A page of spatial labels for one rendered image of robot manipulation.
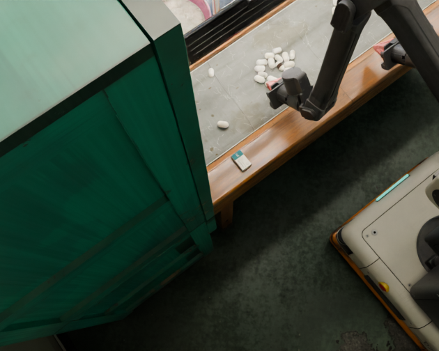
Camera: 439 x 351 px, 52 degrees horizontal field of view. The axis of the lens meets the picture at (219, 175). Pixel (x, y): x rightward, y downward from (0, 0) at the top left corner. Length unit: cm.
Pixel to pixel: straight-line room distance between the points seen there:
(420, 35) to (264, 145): 65
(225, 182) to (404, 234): 88
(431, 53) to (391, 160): 142
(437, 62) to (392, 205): 109
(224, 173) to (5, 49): 105
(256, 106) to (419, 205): 87
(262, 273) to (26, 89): 182
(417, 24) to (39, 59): 73
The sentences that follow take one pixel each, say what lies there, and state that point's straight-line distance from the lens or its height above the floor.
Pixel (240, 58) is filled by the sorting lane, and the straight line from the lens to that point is 159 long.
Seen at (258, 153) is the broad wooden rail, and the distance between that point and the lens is 143.
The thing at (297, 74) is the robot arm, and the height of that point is 99.
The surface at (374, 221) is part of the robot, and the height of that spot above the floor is 28.
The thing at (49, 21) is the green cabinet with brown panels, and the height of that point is 179.
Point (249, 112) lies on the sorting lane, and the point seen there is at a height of 74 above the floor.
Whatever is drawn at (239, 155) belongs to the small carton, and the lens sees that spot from 141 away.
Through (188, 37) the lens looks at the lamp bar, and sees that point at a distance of 120.
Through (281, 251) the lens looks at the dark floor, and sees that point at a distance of 215.
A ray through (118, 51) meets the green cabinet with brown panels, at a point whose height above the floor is 179.
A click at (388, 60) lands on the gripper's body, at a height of 88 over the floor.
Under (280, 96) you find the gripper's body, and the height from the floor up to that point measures 87.
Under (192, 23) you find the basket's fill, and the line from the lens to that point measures 167.
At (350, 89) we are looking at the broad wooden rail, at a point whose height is 76.
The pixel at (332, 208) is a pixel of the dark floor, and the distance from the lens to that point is 222.
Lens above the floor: 212
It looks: 75 degrees down
